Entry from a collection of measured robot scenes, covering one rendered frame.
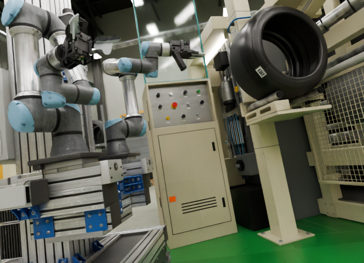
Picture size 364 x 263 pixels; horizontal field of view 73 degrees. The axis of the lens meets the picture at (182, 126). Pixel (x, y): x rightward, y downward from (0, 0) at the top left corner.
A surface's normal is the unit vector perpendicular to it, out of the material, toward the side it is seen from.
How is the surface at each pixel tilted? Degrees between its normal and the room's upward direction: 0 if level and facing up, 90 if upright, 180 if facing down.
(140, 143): 90
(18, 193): 90
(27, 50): 90
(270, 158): 90
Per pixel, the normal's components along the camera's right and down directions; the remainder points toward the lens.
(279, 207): 0.23, -0.17
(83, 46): 0.81, -0.21
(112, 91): -0.15, -0.11
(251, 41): -0.56, -0.14
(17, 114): -0.54, 0.11
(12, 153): 0.98, -0.18
